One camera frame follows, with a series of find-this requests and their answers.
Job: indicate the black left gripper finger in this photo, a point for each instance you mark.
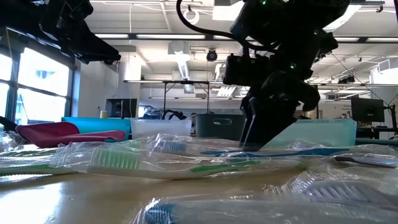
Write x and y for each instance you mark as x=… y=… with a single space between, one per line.
x=90 y=51

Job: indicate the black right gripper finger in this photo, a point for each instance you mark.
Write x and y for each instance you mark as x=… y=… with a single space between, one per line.
x=247 y=115
x=270 y=124

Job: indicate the blue toothbrush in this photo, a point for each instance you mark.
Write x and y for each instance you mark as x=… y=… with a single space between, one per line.
x=326 y=152
x=248 y=211

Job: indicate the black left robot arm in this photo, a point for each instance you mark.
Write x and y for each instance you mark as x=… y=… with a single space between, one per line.
x=18 y=18

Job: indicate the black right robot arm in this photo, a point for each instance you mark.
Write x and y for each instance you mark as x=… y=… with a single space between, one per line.
x=295 y=21

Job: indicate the black background robot arm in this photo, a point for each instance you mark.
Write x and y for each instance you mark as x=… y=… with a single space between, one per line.
x=174 y=114

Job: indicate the dark teal plastic bin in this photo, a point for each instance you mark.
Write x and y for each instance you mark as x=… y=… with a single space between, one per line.
x=217 y=126

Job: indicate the light green translucent bin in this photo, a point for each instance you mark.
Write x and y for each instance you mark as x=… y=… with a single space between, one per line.
x=323 y=132

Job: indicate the person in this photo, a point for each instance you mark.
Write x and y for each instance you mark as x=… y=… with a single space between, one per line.
x=193 y=119

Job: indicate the ceiling light strip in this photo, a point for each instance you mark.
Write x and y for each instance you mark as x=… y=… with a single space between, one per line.
x=373 y=39
x=149 y=36

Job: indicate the yellow cup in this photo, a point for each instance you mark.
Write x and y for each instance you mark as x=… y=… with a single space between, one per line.
x=103 y=114

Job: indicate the black computer monitor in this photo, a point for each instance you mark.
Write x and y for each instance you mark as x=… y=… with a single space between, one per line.
x=367 y=109
x=121 y=108

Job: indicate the blue plastic bin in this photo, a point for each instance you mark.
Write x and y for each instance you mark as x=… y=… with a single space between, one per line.
x=96 y=124

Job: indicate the white translucent bin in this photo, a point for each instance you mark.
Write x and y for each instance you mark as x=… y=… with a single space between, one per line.
x=161 y=127

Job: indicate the magenta plastic bin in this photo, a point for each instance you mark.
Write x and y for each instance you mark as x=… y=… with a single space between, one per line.
x=46 y=133

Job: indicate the wrapped purple toothbrush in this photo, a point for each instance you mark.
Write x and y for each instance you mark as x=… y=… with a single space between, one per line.
x=367 y=161

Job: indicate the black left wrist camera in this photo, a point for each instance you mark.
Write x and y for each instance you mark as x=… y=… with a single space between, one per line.
x=71 y=9

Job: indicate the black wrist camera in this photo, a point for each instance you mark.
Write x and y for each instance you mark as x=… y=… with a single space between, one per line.
x=245 y=70
x=71 y=9

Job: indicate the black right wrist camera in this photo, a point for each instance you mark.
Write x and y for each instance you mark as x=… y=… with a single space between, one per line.
x=245 y=70

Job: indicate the black overhead camera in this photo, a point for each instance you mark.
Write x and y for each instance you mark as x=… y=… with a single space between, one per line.
x=212 y=55

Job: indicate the white ceiling duct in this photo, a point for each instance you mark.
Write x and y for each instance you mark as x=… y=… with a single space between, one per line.
x=179 y=53

